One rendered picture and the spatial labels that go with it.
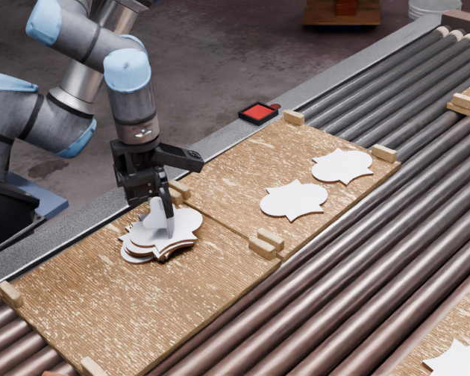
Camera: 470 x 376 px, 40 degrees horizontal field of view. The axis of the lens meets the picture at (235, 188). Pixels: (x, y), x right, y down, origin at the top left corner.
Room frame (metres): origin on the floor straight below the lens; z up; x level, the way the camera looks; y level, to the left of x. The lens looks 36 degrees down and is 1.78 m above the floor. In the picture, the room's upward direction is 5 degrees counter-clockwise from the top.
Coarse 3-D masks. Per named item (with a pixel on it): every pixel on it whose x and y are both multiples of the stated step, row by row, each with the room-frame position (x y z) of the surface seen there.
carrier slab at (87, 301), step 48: (96, 240) 1.02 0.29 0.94; (240, 240) 0.98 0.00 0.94; (48, 288) 0.90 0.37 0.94; (96, 288) 0.88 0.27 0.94; (144, 288) 0.87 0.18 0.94; (192, 288) 0.86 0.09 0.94; (240, 288) 0.85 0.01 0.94; (48, 336) 0.77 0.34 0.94; (96, 336) 0.76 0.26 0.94; (144, 336) 0.75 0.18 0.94
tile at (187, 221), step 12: (144, 216) 1.03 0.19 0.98; (180, 216) 1.02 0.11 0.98; (192, 216) 1.02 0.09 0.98; (132, 228) 1.00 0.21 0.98; (144, 228) 0.99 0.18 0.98; (180, 228) 0.99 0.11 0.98; (192, 228) 0.98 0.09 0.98; (132, 240) 0.96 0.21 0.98; (144, 240) 0.96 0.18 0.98; (156, 240) 0.96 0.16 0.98; (168, 240) 0.95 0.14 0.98; (180, 240) 0.95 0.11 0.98; (192, 240) 0.95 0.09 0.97
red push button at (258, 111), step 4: (252, 108) 1.52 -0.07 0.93; (256, 108) 1.52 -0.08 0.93; (260, 108) 1.52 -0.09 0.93; (264, 108) 1.52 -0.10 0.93; (244, 112) 1.51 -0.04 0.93; (248, 112) 1.50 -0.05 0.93; (252, 112) 1.50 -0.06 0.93; (256, 112) 1.50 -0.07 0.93; (260, 112) 1.50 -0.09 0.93; (264, 112) 1.50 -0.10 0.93; (268, 112) 1.50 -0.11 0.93; (252, 116) 1.48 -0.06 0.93; (256, 116) 1.48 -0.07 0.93; (260, 116) 1.48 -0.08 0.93
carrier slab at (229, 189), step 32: (288, 128) 1.39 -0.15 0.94; (224, 160) 1.27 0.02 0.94; (256, 160) 1.26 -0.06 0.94; (288, 160) 1.25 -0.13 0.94; (384, 160) 1.21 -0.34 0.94; (192, 192) 1.16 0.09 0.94; (224, 192) 1.15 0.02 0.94; (256, 192) 1.14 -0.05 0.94; (352, 192) 1.10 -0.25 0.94; (224, 224) 1.04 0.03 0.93; (256, 224) 1.03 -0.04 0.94; (288, 224) 1.02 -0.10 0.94; (320, 224) 1.01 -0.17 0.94; (288, 256) 0.93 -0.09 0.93
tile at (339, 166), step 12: (324, 156) 1.24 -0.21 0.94; (336, 156) 1.24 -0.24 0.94; (348, 156) 1.23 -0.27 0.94; (360, 156) 1.23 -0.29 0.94; (324, 168) 1.19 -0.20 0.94; (336, 168) 1.19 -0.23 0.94; (348, 168) 1.19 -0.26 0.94; (360, 168) 1.18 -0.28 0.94; (324, 180) 1.15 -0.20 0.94; (336, 180) 1.15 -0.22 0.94; (348, 180) 1.14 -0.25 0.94
